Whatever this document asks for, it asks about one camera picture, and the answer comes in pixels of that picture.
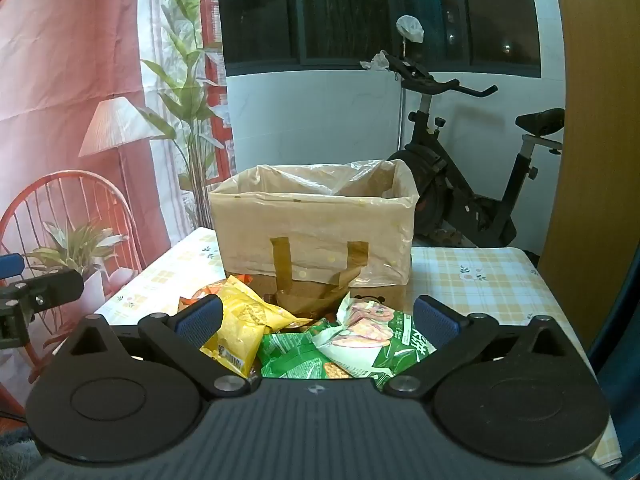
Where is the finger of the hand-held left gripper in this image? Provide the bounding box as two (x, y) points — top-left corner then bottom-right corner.
(0, 254), (24, 281)
(0, 269), (85, 347)

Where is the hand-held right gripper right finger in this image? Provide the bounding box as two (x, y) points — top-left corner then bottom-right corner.
(382, 295), (582, 401)

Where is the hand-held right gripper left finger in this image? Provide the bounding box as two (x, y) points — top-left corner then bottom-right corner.
(52, 294), (251, 401)

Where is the yellow snack bag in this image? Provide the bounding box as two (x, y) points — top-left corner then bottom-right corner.
(200, 275), (313, 378)

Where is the orange snack bag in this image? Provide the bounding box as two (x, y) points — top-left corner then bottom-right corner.
(177, 274), (257, 313)

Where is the white and green snack bag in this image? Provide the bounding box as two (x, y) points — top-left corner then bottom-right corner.
(312, 294), (438, 392)

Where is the brown cardboard box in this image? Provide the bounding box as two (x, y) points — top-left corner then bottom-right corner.
(209, 159), (420, 323)

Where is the black exercise bike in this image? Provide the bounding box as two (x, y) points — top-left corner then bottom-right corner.
(360, 52), (566, 249)

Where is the grey rug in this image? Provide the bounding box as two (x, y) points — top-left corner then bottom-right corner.
(0, 422), (42, 480)

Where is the metal pole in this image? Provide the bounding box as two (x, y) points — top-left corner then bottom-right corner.
(399, 42), (407, 153)

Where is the wooden panel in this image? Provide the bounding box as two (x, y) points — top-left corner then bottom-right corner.
(537, 0), (640, 357)

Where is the crumpled white plastic bag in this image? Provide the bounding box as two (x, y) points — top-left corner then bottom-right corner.
(359, 50), (391, 72)

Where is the dark window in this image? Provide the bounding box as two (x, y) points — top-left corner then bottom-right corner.
(218, 0), (543, 79)

